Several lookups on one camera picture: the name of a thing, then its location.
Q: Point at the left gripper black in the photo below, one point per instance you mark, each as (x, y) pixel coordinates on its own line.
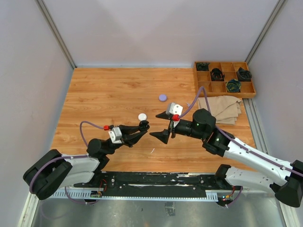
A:
(128, 137)

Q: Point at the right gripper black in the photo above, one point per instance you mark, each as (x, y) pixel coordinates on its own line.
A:
(164, 135)

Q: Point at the black earbud charging case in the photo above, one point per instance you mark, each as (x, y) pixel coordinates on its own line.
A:
(144, 125)

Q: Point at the white earbud charging case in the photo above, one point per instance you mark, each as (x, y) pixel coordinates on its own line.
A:
(142, 117)

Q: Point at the purple earbud charging case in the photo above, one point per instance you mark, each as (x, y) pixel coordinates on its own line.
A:
(163, 98)

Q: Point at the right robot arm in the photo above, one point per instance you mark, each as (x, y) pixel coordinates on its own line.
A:
(270, 174)

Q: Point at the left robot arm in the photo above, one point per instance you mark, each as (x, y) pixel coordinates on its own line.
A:
(71, 163)

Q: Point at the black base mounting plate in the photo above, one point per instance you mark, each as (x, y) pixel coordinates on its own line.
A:
(155, 185)

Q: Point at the beige folded cloth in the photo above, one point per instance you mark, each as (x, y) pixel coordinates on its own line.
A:
(226, 109)

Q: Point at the rolled dark tie top-left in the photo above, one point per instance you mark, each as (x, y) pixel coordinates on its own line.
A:
(202, 66)

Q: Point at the wooden compartment tray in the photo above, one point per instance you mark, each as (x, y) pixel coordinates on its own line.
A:
(218, 88)

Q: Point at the rolled black tie centre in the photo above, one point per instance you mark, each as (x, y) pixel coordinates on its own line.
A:
(217, 75)

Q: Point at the rolled black tie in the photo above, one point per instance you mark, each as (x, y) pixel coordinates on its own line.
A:
(244, 75)
(217, 75)

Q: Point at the rolled blue patterned tie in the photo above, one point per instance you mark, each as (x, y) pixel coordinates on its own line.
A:
(233, 86)

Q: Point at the rolled black tie right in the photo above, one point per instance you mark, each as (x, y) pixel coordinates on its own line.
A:
(244, 75)

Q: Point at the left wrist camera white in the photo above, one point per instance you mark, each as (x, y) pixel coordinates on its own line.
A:
(115, 135)

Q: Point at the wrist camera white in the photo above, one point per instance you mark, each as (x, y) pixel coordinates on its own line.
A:
(115, 135)
(174, 109)

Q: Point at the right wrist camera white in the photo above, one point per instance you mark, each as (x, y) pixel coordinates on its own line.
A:
(174, 109)

